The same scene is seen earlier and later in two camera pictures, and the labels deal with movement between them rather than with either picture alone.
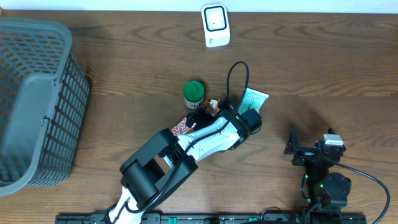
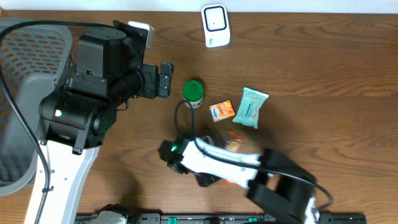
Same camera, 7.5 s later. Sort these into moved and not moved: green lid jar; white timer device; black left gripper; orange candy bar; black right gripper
Moved: orange candy bar; black left gripper; black right gripper
Not moved: green lid jar; white timer device
